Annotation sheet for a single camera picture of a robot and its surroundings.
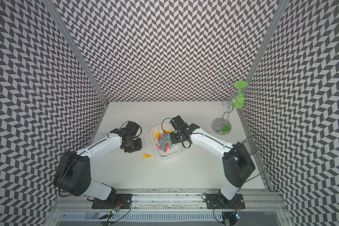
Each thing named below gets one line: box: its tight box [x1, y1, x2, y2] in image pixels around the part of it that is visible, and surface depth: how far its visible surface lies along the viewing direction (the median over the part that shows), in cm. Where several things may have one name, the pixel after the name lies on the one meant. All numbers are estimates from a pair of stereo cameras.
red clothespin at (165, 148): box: [163, 142, 171, 154], surface depth 94 cm
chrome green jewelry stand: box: [211, 80, 260, 135], surface depth 85 cm
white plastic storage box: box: [150, 123, 182, 159], surface depth 95 cm
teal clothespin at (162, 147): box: [160, 137, 165, 150], surface depth 95 cm
